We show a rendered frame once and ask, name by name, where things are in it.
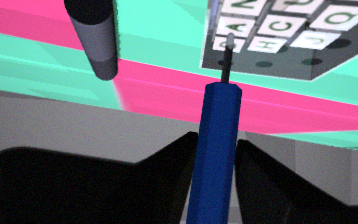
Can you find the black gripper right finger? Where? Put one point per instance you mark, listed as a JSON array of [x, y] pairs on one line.
[[270, 193]]

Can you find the keyboard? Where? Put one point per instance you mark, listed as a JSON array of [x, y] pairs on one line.
[[297, 40]]

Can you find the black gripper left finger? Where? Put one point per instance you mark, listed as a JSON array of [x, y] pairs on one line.
[[48, 187]]

